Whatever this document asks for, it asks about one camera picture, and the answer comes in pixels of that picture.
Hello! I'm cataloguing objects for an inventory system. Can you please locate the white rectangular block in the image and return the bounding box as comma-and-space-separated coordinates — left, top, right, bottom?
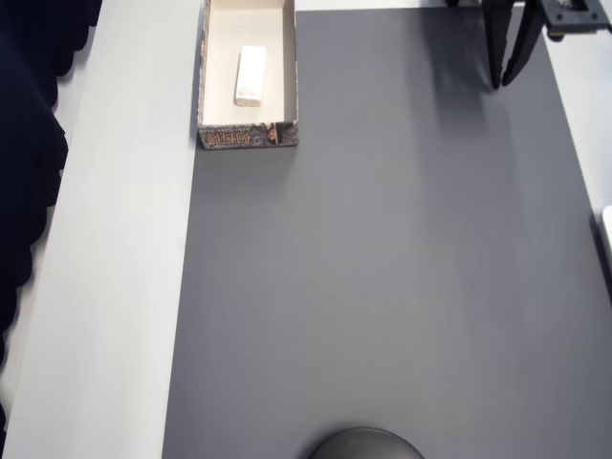
232, 45, 267, 109

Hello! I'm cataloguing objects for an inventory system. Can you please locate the patterned open cardboard box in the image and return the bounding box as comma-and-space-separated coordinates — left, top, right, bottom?
196, 0, 301, 151

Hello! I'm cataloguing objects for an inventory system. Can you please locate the grey desk mat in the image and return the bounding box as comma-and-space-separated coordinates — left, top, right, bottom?
160, 7, 612, 459

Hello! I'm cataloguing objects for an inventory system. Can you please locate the black round-base stand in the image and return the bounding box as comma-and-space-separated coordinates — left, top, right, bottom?
305, 426, 426, 459

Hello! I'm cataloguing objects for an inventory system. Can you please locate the dark blue curtain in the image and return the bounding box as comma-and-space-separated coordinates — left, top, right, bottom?
0, 0, 101, 422

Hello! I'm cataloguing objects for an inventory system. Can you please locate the black gripper camera mount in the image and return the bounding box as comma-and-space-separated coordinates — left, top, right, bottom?
538, 0, 609, 43

